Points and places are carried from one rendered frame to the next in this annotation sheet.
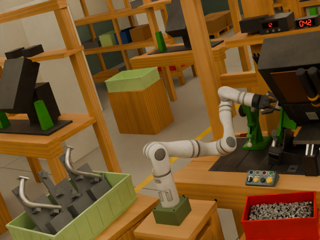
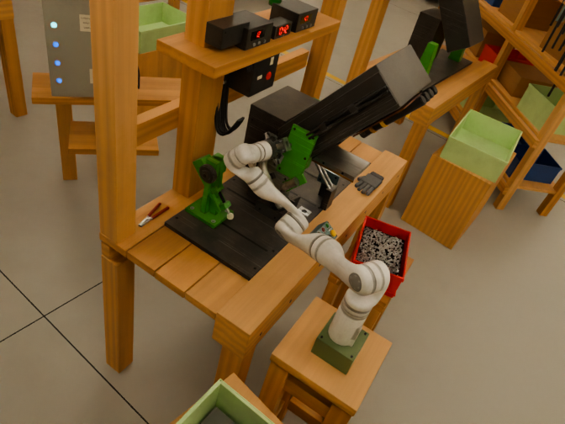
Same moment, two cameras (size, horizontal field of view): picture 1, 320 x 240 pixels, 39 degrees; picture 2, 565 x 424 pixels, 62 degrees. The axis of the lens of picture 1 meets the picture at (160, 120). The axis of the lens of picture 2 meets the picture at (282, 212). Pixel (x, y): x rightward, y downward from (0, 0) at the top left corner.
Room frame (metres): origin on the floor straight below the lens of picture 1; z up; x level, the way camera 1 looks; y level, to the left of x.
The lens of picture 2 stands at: (2.55, 0.96, 2.18)
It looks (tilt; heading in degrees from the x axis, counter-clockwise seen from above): 39 degrees down; 255
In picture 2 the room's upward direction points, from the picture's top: 15 degrees clockwise
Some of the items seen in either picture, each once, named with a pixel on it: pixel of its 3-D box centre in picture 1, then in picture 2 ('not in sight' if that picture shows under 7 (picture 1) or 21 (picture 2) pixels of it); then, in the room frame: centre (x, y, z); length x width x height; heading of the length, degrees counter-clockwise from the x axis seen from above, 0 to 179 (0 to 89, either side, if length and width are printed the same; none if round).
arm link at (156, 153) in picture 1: (157, 159); (366, 286); (1.99, 0.06, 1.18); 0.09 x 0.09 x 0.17; 24
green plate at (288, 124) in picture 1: (290, 113); (300, 151); (2.11, -0.65, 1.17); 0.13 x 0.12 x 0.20; 52
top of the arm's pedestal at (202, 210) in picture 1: (175, 219); (333, 351); (2.00, 0.06, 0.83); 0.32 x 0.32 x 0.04; 53
